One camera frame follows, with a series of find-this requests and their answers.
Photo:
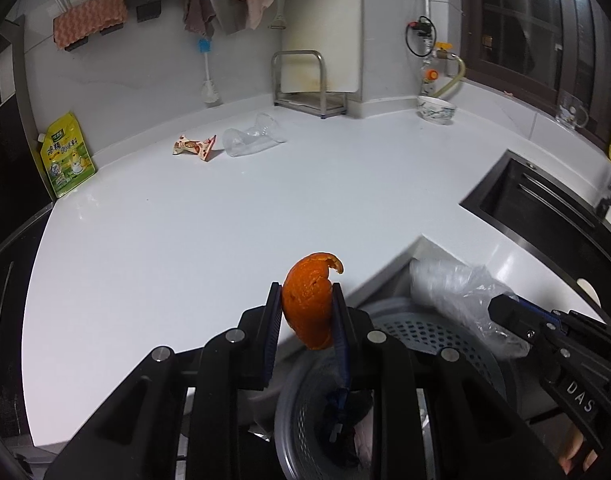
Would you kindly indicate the clear glass mug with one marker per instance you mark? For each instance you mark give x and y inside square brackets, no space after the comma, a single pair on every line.
[570,111]

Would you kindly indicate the orange patterned dish cloth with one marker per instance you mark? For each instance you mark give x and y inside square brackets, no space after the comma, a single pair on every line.
[87,19]

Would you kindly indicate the blue white bottle brush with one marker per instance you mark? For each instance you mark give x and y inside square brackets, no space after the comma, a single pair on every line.
[210,94]

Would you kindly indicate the person right hand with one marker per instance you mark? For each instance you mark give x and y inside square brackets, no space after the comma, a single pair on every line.
[571,455]

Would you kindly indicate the dark window frame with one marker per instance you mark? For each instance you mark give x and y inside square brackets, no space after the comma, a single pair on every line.
[539,51]

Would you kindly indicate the patterned ceramic bowl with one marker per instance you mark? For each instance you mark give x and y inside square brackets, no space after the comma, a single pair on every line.
[435,110]

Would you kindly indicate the clear plastic cup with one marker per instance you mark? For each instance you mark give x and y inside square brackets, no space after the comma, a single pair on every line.
[261,136]

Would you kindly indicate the black oven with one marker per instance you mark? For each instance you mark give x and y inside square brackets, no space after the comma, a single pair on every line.
[26,202]

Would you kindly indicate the grey perforated trash bin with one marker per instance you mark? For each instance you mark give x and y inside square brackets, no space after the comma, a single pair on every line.
[359,410]

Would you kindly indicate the brown hanging rag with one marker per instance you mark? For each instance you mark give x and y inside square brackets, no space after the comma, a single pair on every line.
[198,17]

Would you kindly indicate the clear plastic bag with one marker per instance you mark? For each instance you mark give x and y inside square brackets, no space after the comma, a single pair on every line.
[463,294]

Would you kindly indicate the gas valve with hose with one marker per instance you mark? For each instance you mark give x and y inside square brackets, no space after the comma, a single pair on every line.
[421,40]

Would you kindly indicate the pink cardboard box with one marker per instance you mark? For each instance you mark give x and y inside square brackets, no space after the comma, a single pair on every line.
[363,439]

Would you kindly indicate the black kitchen sink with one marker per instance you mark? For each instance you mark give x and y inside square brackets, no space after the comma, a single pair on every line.
[549,221]

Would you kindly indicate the yellow green refill pouch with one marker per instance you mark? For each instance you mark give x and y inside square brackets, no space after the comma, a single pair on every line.
[65,156]

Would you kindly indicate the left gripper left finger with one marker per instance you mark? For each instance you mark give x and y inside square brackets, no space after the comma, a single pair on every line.
[239,359]

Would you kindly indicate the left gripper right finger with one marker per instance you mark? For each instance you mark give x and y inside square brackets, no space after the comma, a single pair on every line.
[374,362]

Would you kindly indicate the orange peel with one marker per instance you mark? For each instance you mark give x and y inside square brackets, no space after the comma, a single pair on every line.
[307,295]

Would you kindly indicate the red white candy wrapper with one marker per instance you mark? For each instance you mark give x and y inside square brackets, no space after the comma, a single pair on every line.
[200,148]

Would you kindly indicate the steel cutting board rack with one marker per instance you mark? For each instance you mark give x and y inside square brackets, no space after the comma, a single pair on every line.
[299,82]

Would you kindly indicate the white cutting board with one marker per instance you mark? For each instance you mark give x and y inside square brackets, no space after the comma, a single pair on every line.
[334,29]

